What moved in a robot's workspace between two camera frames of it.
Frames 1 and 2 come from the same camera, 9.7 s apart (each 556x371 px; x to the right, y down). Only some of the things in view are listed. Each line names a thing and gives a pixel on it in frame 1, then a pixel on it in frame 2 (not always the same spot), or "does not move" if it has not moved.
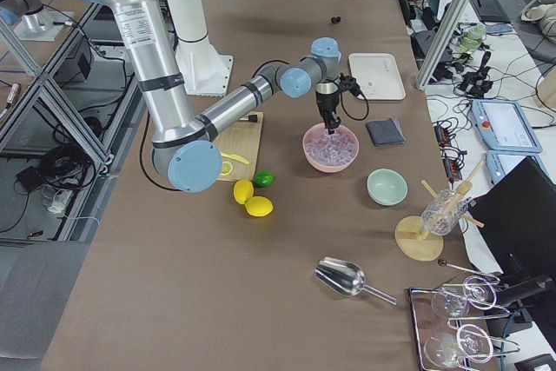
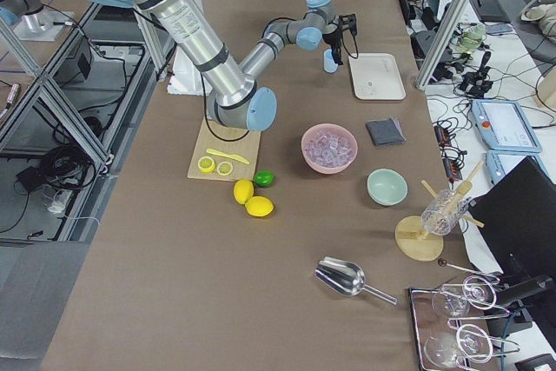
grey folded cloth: x=386 y=131 does not move
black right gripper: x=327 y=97 → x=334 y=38
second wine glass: x=473 y=342 does not move
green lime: x=263 y=178 does not move
